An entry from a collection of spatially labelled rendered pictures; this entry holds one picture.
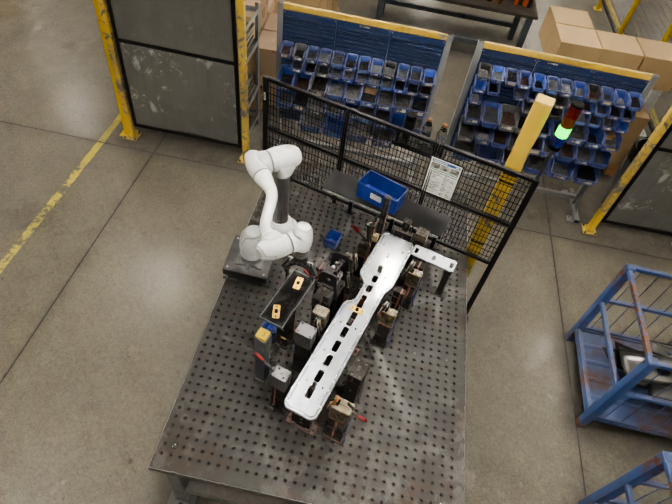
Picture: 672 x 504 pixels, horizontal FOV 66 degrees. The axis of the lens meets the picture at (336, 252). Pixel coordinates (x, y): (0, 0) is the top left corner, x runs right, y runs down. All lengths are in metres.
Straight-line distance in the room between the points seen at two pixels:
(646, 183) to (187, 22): 4.20
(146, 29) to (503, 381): 4.08
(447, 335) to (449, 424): 0.59
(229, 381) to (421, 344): 1.19
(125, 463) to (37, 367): 0.98
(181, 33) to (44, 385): 2.94
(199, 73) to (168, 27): 0.44
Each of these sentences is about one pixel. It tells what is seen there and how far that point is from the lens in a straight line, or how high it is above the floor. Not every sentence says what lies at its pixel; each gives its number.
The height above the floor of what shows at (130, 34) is 1.12.
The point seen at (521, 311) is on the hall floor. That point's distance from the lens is 4.69.
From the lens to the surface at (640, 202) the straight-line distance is 5.57.
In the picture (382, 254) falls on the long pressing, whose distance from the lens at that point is 3.31.
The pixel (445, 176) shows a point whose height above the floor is 1.33.
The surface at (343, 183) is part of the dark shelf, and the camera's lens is 3.68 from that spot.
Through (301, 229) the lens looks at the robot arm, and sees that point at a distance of 2.51.
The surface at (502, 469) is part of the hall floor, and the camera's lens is 3.96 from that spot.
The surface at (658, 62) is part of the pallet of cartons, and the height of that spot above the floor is 1.32.
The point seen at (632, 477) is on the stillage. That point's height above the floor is 0.64.
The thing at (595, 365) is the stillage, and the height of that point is 0.16.
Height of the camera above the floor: 3.47
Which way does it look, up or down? 49 degrees down
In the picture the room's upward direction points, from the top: 10 degrees clockwise
